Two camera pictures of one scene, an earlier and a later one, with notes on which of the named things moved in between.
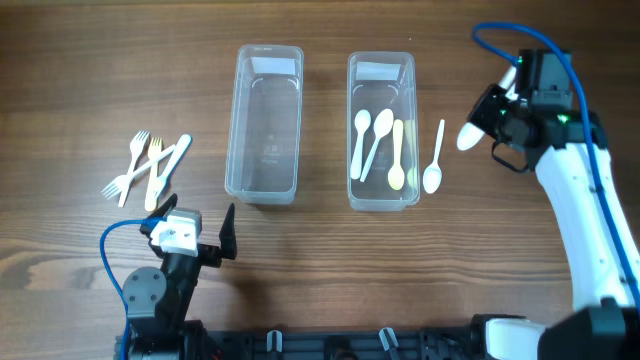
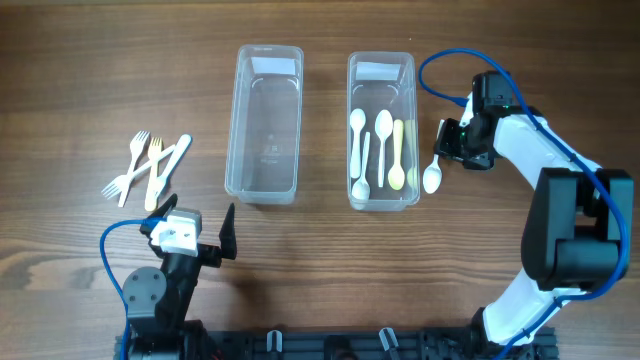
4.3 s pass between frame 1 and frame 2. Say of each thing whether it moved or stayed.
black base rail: stayed
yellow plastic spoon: stayed
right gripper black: moved
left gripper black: stayed
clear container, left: stayed
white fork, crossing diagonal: stayed
